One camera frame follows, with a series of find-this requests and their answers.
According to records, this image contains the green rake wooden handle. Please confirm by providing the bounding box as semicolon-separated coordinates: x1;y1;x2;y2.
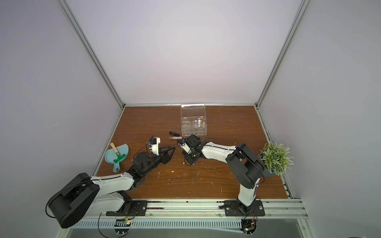
110;143;129;163

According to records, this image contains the green potted plant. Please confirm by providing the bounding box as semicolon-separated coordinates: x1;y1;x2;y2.
259;143;294;177

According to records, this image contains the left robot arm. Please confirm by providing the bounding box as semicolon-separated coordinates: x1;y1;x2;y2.
45;146;176;229

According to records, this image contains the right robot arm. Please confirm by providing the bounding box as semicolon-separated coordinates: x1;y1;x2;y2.
178;135;266;208

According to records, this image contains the black lipstick tube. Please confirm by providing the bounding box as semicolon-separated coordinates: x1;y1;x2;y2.
169;131;180;137

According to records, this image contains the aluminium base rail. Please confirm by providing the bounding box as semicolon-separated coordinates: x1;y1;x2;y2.
75;198;308;230

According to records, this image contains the black camera cable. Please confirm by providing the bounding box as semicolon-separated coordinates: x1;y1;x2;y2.
130;135;155;163

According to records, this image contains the clear acrylic lipstick organizer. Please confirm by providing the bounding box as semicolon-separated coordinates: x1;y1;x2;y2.
181;104;207;137

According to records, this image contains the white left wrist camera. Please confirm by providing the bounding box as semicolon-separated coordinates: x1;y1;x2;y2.
149;137;161;156

